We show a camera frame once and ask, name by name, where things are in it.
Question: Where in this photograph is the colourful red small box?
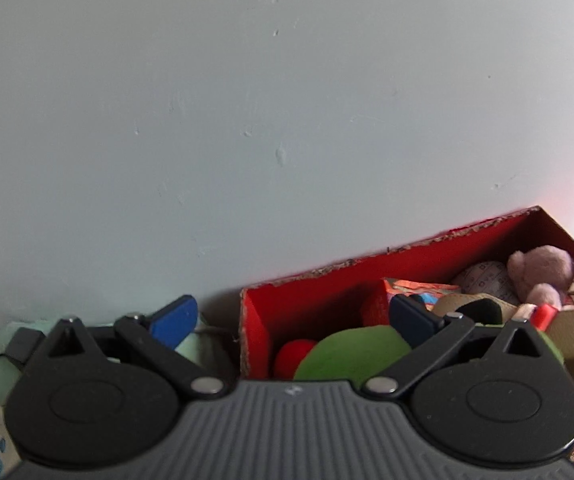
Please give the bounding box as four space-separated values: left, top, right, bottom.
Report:
383 278 462 311

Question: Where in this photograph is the light green cloth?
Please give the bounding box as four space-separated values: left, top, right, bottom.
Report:
0 318 236 476

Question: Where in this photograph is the red round toy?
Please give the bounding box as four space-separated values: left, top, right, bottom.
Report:
272 339 316 382

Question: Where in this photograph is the green plush toy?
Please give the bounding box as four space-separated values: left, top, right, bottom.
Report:
292 324 566 384

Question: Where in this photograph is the pink plush toy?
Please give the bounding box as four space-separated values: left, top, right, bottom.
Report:
508 245 574 310

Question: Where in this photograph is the black cable with plug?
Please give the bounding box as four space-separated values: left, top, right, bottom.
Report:
0 327 43 386

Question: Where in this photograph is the grey patterned ball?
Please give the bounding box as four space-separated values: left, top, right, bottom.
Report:
453 261 518 304

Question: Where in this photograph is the red storage box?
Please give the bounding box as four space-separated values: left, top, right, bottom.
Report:
238 205 574 436

